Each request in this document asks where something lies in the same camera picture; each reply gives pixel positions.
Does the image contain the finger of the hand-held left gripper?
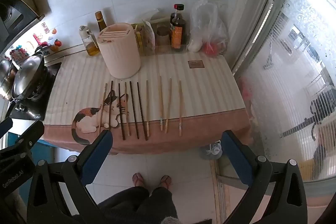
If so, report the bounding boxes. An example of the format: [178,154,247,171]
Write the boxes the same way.
[0,122,45,159]
[0,117,13,139]

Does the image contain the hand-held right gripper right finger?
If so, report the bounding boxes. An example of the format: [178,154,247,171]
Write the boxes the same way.
[221,130,307,224]

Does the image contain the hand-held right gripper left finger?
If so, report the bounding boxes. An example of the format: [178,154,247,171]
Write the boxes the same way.
[26,130,114,224]

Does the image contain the dark wooden chopstick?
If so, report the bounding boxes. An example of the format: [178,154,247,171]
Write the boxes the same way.
[108,80,114,132]
[137,82,148,141]
[118,83,126,140]
[129,81,139,139]

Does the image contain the cream plastic utensil holder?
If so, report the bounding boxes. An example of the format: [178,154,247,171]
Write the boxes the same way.
[97,22,141,79]

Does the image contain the blue cabinet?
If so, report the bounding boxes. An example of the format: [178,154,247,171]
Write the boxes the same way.
[0,132,56,157]

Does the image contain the clear plastic bottle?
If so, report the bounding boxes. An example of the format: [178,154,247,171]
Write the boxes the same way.
[201,140,223,160]

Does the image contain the person's left sandalled foot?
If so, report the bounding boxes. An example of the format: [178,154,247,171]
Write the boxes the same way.
[133,173,145,188]

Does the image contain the person's sandalled foot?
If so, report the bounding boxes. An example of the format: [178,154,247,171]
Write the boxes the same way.
[133,173,145,188]
[159,175,173,190]

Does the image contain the steel pot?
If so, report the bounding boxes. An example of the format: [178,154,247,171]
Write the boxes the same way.
[0,57,13,94]

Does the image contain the wok with steel lid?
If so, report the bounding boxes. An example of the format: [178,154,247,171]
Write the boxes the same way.
[10,46,50,102]

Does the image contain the striped cat print tablecloth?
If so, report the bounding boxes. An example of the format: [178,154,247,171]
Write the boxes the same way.
[42,52,251,156]

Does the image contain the person's dark trousers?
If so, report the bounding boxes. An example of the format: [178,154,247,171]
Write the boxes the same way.
[97,186,179,224]

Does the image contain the person's right sandalled foot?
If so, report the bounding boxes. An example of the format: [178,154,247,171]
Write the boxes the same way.
[159,175,173,190]

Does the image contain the frosted glass sliding door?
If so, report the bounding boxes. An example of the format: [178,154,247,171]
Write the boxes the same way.
[228,0,336,188]

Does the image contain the glass oil dispenser bottle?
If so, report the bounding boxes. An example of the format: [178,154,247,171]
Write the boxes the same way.
[79,25,100,56]

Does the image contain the black range hood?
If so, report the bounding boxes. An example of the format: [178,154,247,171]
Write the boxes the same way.
[0,0,45,54]

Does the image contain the red tomato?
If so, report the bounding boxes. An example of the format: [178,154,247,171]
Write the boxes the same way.
[202,42,220,57]

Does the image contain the white round food item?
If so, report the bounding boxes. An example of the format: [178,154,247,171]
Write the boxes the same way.
[189,39,203,53]

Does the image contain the yellow snack packet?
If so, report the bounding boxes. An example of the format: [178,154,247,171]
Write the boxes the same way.
[134,24,144,53]

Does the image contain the patterned paper bag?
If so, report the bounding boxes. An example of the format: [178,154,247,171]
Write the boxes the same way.
[142,20,156,54]

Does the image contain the dark sauce bottle brown cap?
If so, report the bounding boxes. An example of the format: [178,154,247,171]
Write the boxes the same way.
[95,11,107,31]

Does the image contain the dark lid seasoning jar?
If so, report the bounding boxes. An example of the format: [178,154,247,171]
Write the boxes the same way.
[156,27,170,47]

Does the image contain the red cap soy sauce bottle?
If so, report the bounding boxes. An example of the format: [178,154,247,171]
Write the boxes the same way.
[170,4,187,52]

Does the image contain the translucent plastic bag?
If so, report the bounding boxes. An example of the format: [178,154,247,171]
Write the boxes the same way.
[189,0,228,57]

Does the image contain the group of colourful wall stickers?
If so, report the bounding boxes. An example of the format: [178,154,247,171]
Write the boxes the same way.
[9,22,63,62]

